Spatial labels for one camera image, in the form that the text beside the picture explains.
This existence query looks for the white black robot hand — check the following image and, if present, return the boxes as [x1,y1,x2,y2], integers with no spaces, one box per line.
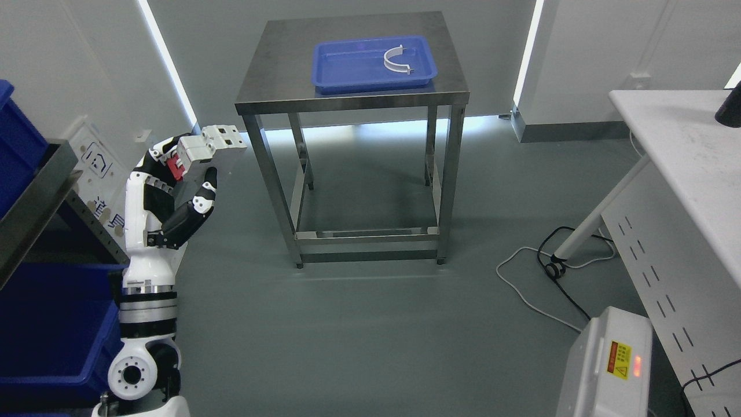
[122,134,218,292]

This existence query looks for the grey circuit breaker red switches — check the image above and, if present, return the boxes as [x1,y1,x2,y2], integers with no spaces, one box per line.
[165,125,248,181]

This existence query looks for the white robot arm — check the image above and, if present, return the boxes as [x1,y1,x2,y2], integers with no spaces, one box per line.
[91,285,190,416]

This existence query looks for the steel shelf rack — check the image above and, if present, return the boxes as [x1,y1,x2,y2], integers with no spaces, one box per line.
[1,143,129,287]

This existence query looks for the white sign board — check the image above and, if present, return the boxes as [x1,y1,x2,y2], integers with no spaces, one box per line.
[61,116,197,290]

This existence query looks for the large blue bin left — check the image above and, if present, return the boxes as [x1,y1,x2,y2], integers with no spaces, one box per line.
[2,80,121,415]

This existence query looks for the blue plastic tray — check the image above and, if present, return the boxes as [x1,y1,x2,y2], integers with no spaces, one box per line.
[311,35,438,94]

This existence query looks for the stainless steel table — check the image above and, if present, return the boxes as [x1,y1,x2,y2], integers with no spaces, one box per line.
[234,11,470,268]

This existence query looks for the white curved pipe clamp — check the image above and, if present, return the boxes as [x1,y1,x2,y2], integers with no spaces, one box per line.
[383,45,415,76]

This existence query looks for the white machine with warning label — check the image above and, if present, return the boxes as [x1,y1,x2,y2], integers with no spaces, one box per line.
[555,306,653,416]

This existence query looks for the white desk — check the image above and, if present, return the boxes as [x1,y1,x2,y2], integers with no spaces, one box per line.
[552,90,740,416]

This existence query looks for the white cable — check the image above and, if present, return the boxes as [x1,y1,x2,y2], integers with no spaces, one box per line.
[496,229,617,334]

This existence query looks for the black cable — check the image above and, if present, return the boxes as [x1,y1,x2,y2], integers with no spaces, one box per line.
[537,226,614,323]

